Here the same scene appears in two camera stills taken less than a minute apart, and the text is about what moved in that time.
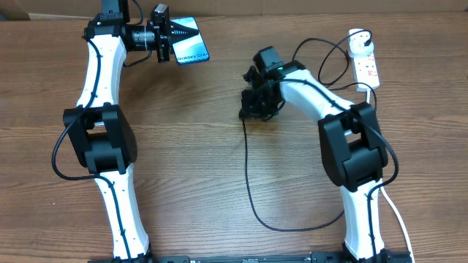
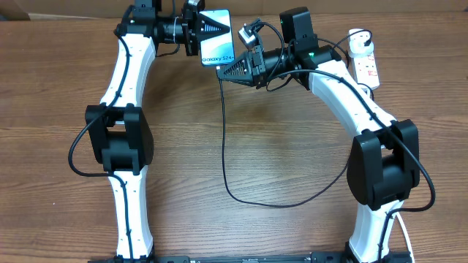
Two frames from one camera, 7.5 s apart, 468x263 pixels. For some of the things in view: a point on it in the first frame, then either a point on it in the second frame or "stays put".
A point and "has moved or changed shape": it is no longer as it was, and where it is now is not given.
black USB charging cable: (255, 208) to (224, 172)
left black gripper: (163, 30) to (198, 25)
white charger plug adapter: (360, 42) stays put
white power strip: (365, 72) stays put
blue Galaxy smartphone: (193, 49) has moved or changed shape
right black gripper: (253, 111) to (251, 62)
